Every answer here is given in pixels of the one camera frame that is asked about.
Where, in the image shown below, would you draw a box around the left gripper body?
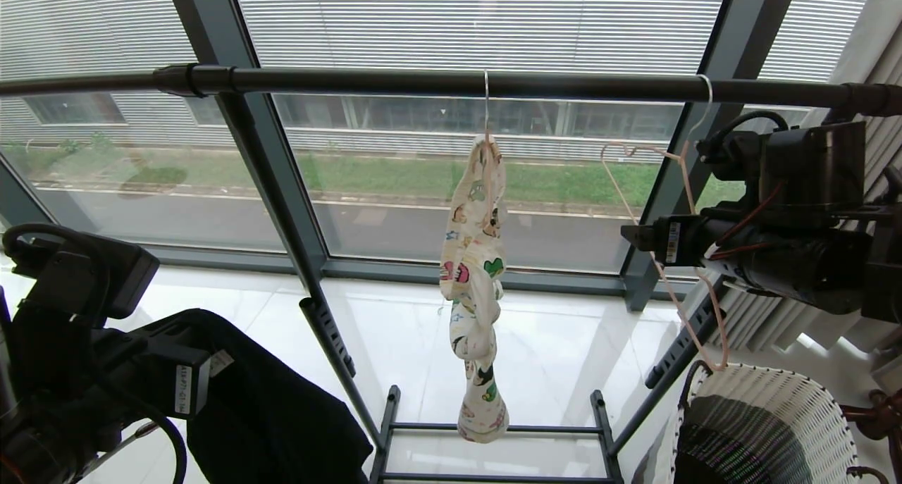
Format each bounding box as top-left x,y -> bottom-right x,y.
28,325 -> 214,465

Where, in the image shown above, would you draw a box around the window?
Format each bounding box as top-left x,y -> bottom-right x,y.
0,0 -> 878,312

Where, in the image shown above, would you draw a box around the black cable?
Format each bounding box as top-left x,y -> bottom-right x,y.
2,223 -> 189,484
701,109 -> 791,162

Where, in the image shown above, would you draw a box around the cream printed shorts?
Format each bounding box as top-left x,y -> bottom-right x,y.
439,133 -> 509,444

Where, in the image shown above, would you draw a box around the black garment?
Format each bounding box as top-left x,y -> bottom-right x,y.
144,308 -> 374,484

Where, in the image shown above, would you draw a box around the white laundry basket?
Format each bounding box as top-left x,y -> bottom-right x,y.
668,361 -> 892,484

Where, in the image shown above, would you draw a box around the pink clothes hanger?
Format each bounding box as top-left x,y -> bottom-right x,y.
481,70 -> 502,162
600,74 -> 730,372

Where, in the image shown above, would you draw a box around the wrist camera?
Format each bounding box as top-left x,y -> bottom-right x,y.
696,127 -> 765,189
14,234 -> 161,330

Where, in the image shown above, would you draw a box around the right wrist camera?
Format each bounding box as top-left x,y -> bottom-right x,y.
696,127 -> 765,189

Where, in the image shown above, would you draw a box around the black clothes rack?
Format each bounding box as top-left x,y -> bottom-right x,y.
0,63 -> 902,484

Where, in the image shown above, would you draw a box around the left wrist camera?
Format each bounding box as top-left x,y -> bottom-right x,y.
14,234 -> 161,330

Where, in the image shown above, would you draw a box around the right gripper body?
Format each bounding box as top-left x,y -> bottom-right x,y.
652,215 -> 875,314

